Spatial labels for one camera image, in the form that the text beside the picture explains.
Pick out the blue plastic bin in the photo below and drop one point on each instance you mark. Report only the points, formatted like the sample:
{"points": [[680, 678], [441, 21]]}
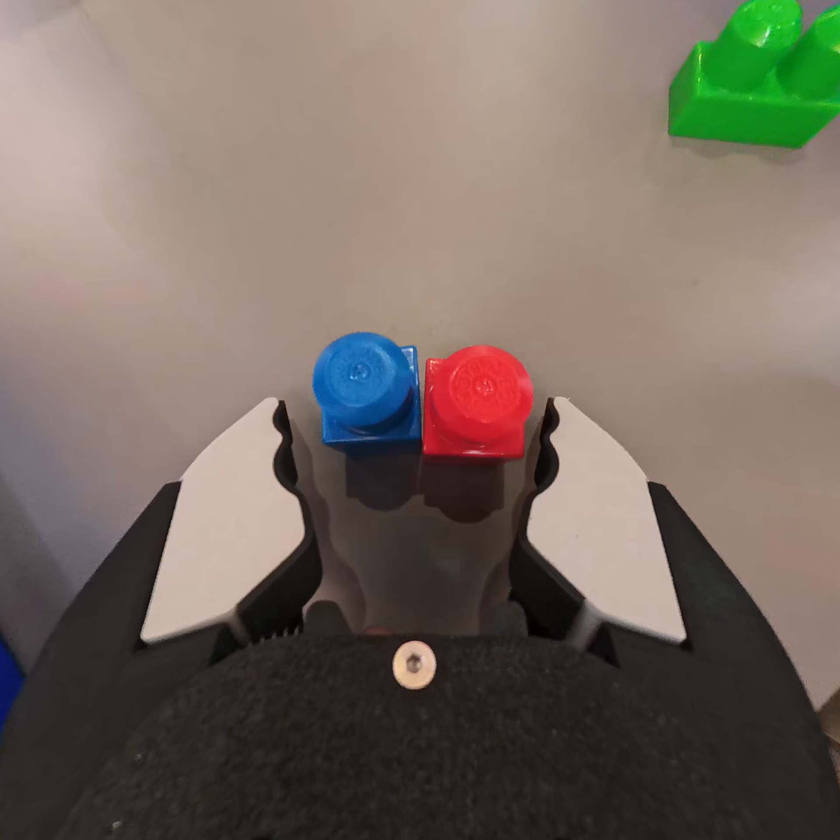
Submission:
{"points": [[10, 676]]}

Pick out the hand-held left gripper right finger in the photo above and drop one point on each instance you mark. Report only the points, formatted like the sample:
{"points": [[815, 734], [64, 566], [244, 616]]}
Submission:
{"points": [[604, 525]]}

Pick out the red single-stud block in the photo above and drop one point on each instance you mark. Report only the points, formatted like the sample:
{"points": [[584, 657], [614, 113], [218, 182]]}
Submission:
{"points": [[479, 400]]}

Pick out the blue single-stud block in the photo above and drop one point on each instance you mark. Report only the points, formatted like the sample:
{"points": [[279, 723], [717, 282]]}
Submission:
{"points": [[361, 387]]}

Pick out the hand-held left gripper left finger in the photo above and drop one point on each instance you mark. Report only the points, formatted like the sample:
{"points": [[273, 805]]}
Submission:
{"points": [[229, 525]]}

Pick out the green two-stud block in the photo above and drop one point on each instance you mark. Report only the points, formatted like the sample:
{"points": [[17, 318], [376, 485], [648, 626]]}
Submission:
{"points": [[741, 105]]}

